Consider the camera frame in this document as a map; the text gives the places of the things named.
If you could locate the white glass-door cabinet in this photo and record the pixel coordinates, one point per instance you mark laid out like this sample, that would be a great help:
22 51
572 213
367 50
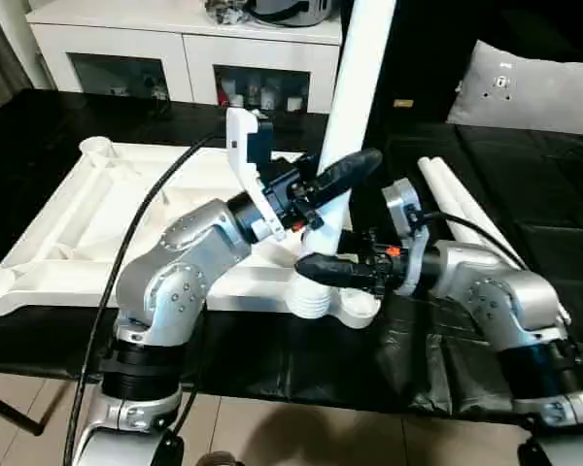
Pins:
184 53

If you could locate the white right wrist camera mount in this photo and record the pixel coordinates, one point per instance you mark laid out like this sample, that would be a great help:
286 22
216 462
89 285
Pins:
398 199

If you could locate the black metal table leg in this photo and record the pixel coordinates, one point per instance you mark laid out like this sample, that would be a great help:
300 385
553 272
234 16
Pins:
10 410

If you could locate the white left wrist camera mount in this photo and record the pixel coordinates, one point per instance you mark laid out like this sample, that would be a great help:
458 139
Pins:
238 145

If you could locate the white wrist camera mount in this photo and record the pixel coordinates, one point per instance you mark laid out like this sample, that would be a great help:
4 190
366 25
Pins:
398 199
238 145

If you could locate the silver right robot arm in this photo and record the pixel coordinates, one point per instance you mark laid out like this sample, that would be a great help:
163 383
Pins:
515 301

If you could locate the grey cushion with metal fittings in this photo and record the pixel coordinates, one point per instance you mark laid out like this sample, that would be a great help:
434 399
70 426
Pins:
529 87

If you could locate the white plastic table top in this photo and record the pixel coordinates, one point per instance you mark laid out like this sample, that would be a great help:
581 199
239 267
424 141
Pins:
78 233

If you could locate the white plastic table leg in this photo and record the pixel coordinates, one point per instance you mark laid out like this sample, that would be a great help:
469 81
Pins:
471 204
354 97
435 179

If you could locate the black table mat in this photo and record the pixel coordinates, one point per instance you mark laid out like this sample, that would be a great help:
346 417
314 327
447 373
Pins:
539 194

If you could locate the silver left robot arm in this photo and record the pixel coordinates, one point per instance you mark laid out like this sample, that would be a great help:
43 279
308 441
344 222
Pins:
175 272

